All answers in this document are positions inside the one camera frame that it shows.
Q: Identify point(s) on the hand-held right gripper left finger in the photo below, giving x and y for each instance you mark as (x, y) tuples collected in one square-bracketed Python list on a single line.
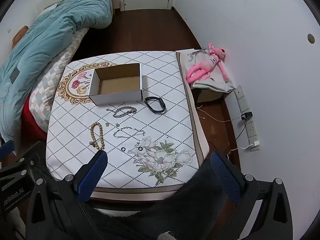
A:
[(92, 175)]

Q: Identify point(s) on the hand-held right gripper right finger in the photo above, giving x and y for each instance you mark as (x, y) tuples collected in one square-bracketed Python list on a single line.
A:
[(225, 177)]

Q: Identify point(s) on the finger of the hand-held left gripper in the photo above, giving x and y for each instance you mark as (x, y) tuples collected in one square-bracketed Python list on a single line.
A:
[(6, 148)]

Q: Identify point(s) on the white cardboard box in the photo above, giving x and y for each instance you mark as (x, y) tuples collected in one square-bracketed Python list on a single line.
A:
[(117, 98)]

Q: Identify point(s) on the red cloth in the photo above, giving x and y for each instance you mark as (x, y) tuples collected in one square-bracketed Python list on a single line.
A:
[(32, 127)]

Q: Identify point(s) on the white charger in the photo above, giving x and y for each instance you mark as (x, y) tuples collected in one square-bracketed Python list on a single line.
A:
[(255, 144)]

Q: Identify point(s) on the black charger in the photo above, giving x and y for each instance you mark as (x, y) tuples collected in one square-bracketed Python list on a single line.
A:
[(246, 116)]

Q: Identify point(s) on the checkered bed sheet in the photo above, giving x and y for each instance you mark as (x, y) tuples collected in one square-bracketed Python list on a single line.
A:
[(50, 80)]

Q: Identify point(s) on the brown cardboard box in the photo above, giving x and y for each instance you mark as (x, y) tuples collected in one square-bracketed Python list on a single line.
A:
[(207, 95)]

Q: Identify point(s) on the grey cloth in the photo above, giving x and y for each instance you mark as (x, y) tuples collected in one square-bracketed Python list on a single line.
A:
[(220, 83)]

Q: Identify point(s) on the teal quilt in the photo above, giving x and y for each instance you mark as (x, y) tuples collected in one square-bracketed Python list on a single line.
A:
[(45, 45)]

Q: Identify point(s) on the floral printed tablecloth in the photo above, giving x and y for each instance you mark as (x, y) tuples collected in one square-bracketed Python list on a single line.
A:
[(160, 85)]

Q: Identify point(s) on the pink plush toy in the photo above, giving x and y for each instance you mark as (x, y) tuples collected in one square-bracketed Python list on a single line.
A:
[(205, 65)]

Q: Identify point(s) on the brown plush toy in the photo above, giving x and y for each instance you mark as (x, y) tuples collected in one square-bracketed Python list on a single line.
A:
[(20, 33)]

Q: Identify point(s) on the grey metal hanger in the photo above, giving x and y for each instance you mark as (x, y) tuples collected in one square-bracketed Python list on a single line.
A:
[(197, 52)]

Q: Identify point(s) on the round wall hole cover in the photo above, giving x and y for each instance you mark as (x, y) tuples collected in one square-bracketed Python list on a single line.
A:
[(311, 38)]

